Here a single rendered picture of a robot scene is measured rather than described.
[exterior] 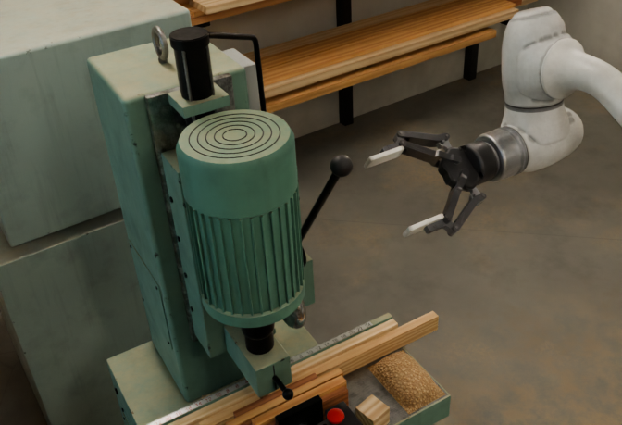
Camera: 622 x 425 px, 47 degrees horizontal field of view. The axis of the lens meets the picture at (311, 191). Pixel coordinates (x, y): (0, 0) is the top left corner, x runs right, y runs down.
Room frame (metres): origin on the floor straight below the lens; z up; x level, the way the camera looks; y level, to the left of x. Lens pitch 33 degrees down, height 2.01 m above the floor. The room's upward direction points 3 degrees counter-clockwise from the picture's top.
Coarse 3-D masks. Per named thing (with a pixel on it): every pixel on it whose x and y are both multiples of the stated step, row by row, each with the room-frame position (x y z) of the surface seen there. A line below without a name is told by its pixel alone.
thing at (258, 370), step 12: (228, 336) 0.97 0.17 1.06; (240, 336) 0.95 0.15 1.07; (228, 348) 0.98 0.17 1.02; (240, 348) 0.92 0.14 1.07; (276, 348) 0.92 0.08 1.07; (240, 360) 0.93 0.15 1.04; (252, 360) 0.89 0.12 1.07; (264, 360) 0.89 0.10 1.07; (276, 360) 0.89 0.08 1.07; (288, 360) 0.90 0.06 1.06; (252, 372) 0.88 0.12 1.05; (264, 372) 0.87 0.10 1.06; (276, 372) 0.88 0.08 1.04; (288, 372) 0.90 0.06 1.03; (252, 384) 0.89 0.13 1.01; (264, 384) 0.87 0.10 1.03; (276, 384) 0.88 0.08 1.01
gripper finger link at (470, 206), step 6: (474, 198) 1.00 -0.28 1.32; (480, 198) 1.00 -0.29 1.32; (468, 204) 0.98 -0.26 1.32; (474, 204) 0.99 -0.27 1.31; (462, 210) 0.99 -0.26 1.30; (468, 210) 0.97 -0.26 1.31; (462, 216) 0.96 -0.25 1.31; (468, 216) 0.96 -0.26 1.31; (456, 222) 0.95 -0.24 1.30; (462, 222) 0.95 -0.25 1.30; (456, 228) 0.94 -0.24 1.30
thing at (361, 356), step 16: (416, 320) 1.10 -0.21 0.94; (432, 320) 1.11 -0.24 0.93; (384, 336) 1.06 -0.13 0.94; (400, 336) 1.07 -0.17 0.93; (416, 336) 1.09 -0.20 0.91; (352, 352) 1.02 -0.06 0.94; (368, 352) 1.03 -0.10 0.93; (384, 352) 1.05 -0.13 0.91; (320, 368) 0.99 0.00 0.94; (336, 368) 0.99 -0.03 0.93; (352, 368) 1.01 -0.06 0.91; (224, 416) 0.88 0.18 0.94
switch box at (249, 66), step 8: (232, 48) 1.33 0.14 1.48; (232, 56) 1.28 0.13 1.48; (240, 56) 1.28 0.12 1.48; (240, 64) 1.25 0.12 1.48; (248, 64) 1.24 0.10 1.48; (248, 72) 1.24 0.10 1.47; (248, 80) 1.24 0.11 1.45; (256, 80) 1.24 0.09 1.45; (248, 88) 1.23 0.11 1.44; (256, 88) 1.24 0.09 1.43; (248, 96) 1.23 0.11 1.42; (256, 96) 1.24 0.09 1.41; (256, 104) 1.24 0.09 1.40
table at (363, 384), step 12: (360, 372) 1.00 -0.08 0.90; (348, 384) 0.98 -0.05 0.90; (360, 384) 0.97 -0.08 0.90; (372, 384) 0.97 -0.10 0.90; (348, 396) 0.94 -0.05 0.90; (360, 396) 0.94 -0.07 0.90; (384, 396) 0.94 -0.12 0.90; (444, 396) 0.93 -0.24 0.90; (396, 408) 0.91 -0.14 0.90; (420, 408) 0.91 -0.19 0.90; (432, 408) 0.91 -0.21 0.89; (444, 408) 0.93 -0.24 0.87; (396, 420) 0.88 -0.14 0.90; (408, 420) 0.88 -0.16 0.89; (420, 420) 0.90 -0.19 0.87; (432, 420) 0.91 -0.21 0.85
